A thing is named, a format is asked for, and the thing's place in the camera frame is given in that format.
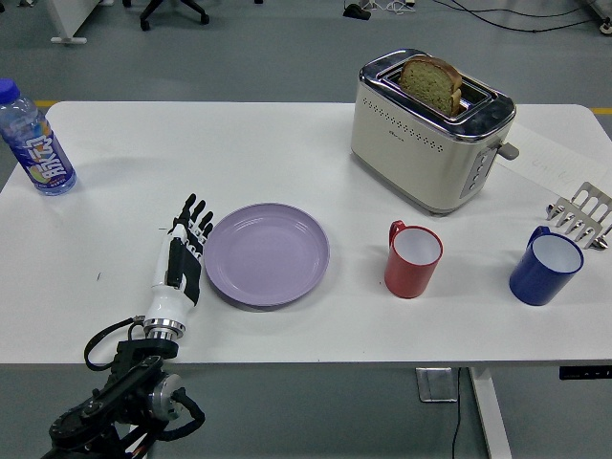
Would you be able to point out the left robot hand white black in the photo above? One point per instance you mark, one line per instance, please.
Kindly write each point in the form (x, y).
(167, 296)

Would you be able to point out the purple plastic plate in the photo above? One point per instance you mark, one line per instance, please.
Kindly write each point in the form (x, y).
(268, 255)

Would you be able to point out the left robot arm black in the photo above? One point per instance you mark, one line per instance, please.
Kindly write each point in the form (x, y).
(129, 387)

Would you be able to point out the blue-labelled drink bottle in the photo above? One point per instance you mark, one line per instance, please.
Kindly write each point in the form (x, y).
(45, 160)

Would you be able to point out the red mug white inside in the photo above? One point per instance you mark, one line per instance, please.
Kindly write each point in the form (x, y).
(406, 277)

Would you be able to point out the grey control box under table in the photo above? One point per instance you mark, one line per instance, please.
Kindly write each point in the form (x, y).
(435, 385)

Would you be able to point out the cream and chrome toaster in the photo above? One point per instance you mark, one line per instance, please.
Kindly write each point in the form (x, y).
(416, 158)

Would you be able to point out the black office chair base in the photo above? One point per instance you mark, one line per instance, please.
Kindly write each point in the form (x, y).
(167, 9)

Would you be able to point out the white desk leg panel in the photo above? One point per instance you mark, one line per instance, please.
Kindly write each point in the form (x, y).
(72, 19)

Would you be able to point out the brown bread slice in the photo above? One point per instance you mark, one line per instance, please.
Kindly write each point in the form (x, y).
(425, 83)

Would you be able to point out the black power adapter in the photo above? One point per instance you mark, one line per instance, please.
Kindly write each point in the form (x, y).
(356, 12)

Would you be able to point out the white table leg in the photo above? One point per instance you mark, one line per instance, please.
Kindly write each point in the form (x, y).
(487, 416)

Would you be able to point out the blue mug white inside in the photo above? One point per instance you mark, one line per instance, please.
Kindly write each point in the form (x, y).
(533, 282)

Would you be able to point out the white paper sheet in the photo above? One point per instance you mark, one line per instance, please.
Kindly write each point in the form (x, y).
(545, 153)

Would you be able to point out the black table control panel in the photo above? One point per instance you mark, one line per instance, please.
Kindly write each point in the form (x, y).
(585, 373)

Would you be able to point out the silver metal toast rack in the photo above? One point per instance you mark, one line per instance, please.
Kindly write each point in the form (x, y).
(590, 203)

